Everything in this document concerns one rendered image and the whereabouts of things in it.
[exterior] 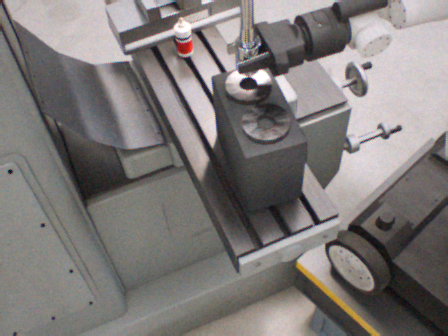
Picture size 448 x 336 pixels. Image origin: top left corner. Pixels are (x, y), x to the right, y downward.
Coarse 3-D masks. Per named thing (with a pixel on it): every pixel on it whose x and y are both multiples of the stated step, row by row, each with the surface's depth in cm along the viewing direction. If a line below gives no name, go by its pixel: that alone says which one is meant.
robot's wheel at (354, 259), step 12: (336, 240) 152; (348, 240) 149; (360, 240) 148; (336, 252) 159; (348, 252) 150; (360, 252) 146; (372, 252) 147; (336, 264) 161; (348, 264) 158; (360, 264) 153; (372, 264) 146; (384, 264) 147; (348, 276) 160; (360, 276) 157; (372, 276) 147; (384, 276) 147; (360, 288) 157; (372, 288) 151
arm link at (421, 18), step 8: (416, 0) 104; (424, 0) 104; (432, 0) 104; (440, 0) 105; (424, 8) 104; (432, 8) 105; (440, 8) 105; (424, 16) 105; (432, 16) 106; (440, 16) 106; (416, 24) 106
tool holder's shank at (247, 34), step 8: (240, 0) 91; (248, 0) 90; (240, 8) 92; (248, 8) 91; (240, 16) 94; (248, 16) 93; (240, 24) 95; (248, 24) 94; (240, 32) 96; (248, 32) 95; (240, 40) 97; (248, 40) 96
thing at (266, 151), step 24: (264, 72) 109; (216, 96) 111; (240, 96) 105; (264, 96) 105; (216, 120) 120; (240, 120) 104; (264, 120) 103; (288, 120) 101; (240, 144) 100; (264, 144) 100; (288, 144) 100; (240, 168) 106; (264, 168) 102; (288, 168) 105; (240, 192) 114; (264, 192) 109; (288, 192) 112
